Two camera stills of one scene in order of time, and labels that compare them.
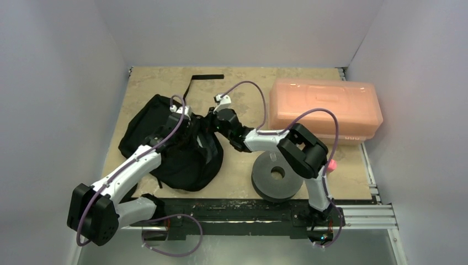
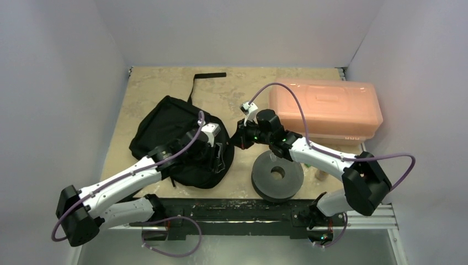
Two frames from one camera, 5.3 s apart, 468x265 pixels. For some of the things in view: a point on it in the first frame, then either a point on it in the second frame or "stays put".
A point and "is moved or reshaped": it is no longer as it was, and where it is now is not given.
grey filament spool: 268,189 stays put
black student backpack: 190,162 is moved or reshaped
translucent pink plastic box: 356,104 stays put
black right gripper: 214,116 to 243,134
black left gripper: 188,129 to 214,162
